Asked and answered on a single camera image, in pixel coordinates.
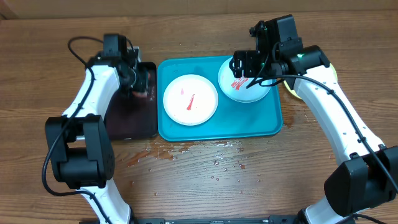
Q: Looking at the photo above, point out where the yellow-green plastic plate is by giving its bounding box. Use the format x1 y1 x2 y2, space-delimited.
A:
283 64 338 100

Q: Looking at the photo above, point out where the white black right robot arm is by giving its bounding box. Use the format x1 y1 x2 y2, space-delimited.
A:
228 42 397 223

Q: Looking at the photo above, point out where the teal plastic serving tray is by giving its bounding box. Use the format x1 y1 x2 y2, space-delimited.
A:
157 55 283 141

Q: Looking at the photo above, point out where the black rectangular tray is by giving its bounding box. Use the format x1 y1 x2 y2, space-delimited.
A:
104 62 157 141

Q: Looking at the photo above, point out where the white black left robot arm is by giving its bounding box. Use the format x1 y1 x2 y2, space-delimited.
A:
42 57 156 223

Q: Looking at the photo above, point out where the green pink sponge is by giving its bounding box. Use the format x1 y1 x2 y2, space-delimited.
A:
132 91 147 98

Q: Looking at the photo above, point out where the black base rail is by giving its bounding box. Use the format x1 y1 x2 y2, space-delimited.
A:
134 215 306 224

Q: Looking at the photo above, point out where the white plastic plate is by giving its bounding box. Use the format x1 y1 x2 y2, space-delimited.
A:
162 74 218 126

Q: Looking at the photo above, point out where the light blue plastic plate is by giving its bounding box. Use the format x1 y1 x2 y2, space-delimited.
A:
218 57 273 103

